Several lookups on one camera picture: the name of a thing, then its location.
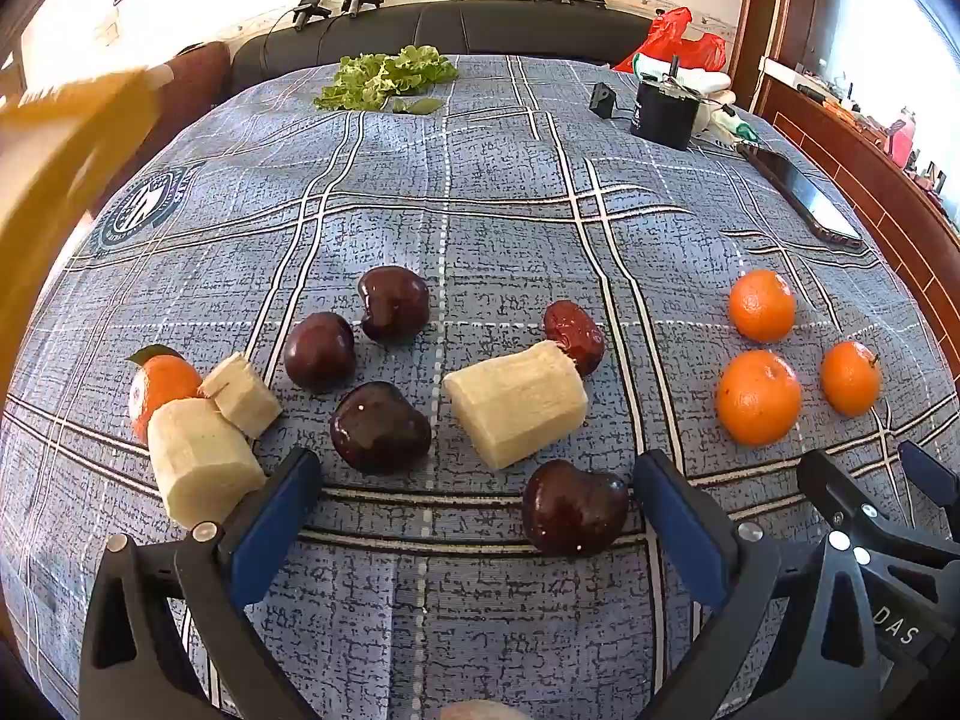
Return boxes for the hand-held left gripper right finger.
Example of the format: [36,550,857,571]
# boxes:
[632,450,882,720]

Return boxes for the orange tangerine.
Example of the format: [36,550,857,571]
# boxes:
[820,340,882,417]
[715,349,803,447]
[729,268,796,344]

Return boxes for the tangerine with green leaf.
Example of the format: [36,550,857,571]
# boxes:
[126,345,205,443]

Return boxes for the red plastic bag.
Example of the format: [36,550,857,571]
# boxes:
[613,7,728,76]

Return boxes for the black leather sofa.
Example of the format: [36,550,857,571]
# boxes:
[229,0,653,95]

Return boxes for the wooden sideboard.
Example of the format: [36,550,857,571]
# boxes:
[757,56,960,361]

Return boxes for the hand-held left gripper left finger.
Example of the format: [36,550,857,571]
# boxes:
[79,446,323,720]

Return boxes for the black smartphone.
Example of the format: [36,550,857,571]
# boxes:
[739,144,865,250]

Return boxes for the large peeled sugarcane piece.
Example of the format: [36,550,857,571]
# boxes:
[442,340,590,470]

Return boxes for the red jujube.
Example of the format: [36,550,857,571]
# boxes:
[543,300,605,377]

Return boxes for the black cylindrical container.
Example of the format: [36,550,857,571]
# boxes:
[630,56,702,151]

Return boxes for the medium peeled sugarcane piece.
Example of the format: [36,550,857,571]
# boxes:
[147,397,267,530]

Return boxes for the dark red apple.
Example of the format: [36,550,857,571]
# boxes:
[330,381,433,476]
[357,265,432,346]
[522,459,631,558]
[283,311,357,393]

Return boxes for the pink bottle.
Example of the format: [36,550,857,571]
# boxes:
[889,109,917,166]

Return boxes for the yellow cardboard box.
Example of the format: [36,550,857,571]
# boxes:
[0,64,173,391]

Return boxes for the small peeled sugarcane piece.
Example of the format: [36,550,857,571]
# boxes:
[199,351,284,440]

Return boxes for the wooden door frame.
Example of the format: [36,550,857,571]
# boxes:
[731,0,796,113]

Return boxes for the green lettuce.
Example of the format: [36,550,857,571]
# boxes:
[313,45,460,112]

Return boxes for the brown upholstered chair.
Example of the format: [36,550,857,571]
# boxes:
[97,41,232,218]

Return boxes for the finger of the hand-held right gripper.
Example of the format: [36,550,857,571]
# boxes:
[796,450,960,578]
[898,440,960,533]

